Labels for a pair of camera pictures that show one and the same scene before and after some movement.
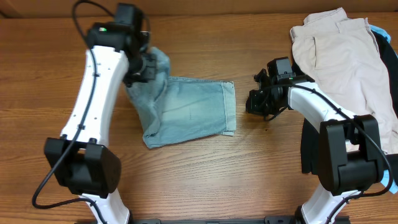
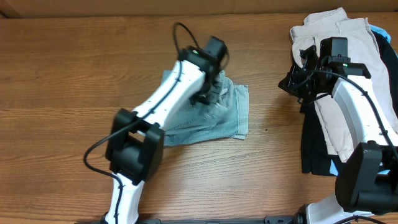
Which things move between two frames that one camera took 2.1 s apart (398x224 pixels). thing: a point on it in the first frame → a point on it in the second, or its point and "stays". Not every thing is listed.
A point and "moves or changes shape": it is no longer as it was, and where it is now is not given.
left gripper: (151, 73) → (206, 99)
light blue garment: (386, 173) stays
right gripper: (254, 107) → (290, 84)
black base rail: (267, 220) stays
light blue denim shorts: (175, 110) moves or changes shape
